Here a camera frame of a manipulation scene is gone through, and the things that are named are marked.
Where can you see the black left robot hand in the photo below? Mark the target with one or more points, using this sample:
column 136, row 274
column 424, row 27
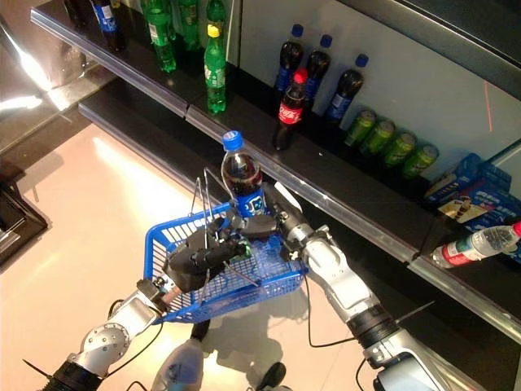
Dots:
column 195, row 260

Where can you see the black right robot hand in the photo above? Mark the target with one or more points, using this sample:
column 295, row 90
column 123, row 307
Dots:
column 285, row 207

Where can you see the blue plastic shopping basket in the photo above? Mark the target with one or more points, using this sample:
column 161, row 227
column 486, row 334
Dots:
column 244, row 285

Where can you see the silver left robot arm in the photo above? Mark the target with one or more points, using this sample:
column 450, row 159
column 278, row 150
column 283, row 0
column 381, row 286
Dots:
column 122, row 317

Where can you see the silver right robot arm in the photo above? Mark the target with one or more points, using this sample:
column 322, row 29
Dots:
column 346, row 277

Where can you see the black shelf board with bottles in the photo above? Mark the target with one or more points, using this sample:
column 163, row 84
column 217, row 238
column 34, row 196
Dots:
column 252, row 122

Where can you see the silver left robot leg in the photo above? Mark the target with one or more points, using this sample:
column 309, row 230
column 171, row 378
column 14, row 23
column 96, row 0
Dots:
column 179, row 366

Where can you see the black right robot foot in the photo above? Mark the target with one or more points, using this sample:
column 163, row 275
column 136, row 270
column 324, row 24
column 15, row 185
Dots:
column 272, row 376

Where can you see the green soda bottle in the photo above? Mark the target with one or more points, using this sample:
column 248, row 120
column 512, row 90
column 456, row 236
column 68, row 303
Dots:
column 215, row 73
column 216, row 11
column 189, row 24
column 160, row 36

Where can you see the black low base shelf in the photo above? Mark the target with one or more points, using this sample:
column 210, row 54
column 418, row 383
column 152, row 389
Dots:
column 134, row 118

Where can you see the blue cookie box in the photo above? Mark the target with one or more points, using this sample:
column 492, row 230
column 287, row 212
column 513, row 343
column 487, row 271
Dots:
column 454, row 177
column 484, row 207

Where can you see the black long base shelf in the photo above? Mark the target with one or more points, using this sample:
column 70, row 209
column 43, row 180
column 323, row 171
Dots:
column 20, row 212

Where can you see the clear water bottle red label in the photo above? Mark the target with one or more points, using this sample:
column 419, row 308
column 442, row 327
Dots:
column 476, row 244

